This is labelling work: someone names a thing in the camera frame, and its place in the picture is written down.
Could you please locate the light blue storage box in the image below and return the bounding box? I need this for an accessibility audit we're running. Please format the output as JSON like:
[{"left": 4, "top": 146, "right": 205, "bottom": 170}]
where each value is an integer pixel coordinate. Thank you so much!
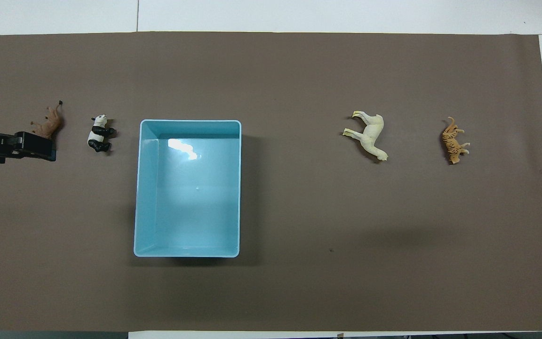
[{"left": 134, "top": 119, "right": 242, "bottom": 258}]

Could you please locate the brown lion toy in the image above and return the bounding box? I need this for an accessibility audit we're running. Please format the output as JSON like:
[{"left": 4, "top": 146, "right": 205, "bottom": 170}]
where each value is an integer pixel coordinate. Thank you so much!
[{"left": 30, "top": 100, "right": 63, "bottom": 140}]

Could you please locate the cream horse toy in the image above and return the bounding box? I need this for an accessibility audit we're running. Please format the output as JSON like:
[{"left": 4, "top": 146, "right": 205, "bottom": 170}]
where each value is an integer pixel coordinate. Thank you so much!
[{"left": 343, "top": 111, "right": 389, "bottom": 162}]

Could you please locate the black and white panda toy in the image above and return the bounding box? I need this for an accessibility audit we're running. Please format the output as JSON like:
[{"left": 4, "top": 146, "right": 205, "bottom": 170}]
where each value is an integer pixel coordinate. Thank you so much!
[{"left": 87, "top": 114, "right": 116, "bottom": 153}]

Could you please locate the orange striped tiger toy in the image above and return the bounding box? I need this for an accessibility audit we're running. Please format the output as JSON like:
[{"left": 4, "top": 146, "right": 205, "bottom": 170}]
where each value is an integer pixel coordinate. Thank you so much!
[{"left": 442, "top": 116, "right": 470, "bottom": 165}]

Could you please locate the brown table mat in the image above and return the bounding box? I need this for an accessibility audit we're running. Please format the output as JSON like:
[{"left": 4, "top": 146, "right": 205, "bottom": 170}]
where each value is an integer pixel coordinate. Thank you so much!
[{"left": 0, "top": 31, "right": 542, "bottom": 332}]

